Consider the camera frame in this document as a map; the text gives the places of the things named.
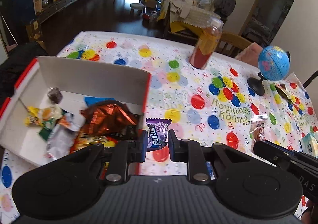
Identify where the white cardboard box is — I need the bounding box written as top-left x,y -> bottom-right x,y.
0,55 -> 152,175

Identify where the tissue pack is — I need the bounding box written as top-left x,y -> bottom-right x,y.
299,132 -> 318,158

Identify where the balloon printed tablecloth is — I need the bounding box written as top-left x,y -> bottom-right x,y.
0,31 -> 318,222

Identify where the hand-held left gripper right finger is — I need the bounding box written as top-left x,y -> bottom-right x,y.
168,130 -> 256,185

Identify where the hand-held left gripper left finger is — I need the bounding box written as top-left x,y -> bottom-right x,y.
62,130 -> 149,185

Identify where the sofa with cream cover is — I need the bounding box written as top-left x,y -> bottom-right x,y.
158,0 -> 229,41

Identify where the dark brown candy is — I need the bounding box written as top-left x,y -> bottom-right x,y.
47,87 -> 63,104

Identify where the black cabinet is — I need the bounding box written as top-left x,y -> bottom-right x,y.
0,0 -> 37,46

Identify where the juice bottle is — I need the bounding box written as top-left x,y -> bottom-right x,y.
189,17 -> 224,70

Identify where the silver snack packet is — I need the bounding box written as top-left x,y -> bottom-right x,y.
46,114 -> 85,160

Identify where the pink cloth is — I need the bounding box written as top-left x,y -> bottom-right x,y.
235,42 -> 264,67

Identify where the blue globe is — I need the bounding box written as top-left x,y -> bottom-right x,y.
247,45 -> 291,96

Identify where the brown red foil packet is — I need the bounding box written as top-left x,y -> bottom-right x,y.
80,100 -> 139,138

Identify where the wooden chair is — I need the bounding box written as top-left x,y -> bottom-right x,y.
216,32 -> 252,58

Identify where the orange red snack packet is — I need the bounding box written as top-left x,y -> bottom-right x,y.
70,131 -> 119,155

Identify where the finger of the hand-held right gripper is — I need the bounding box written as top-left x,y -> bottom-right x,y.
253,140 -> 296,170

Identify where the blue cookie packet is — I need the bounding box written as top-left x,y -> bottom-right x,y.
84,96 -> 110,106

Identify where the green white snack packet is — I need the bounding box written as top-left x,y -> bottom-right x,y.
38,106 -> 63,140

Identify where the small round stool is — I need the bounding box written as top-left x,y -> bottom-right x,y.
130,3 -> 146,17

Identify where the clear brown snack packet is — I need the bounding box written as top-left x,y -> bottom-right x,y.
249,116 -> 268,145

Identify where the dark yellow snack packet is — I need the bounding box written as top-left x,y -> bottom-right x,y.
274,83 -> 297,104

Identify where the pile of clothes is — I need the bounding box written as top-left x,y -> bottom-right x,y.
208,0 -> 237,19

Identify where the brown cardboard box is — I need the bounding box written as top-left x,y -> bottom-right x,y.
25,19 -> 42,41

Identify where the black jacket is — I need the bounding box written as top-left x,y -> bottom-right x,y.
0,41 -> 49,108

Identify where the purple candy packet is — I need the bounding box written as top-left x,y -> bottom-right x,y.
146,118 -> 172,150

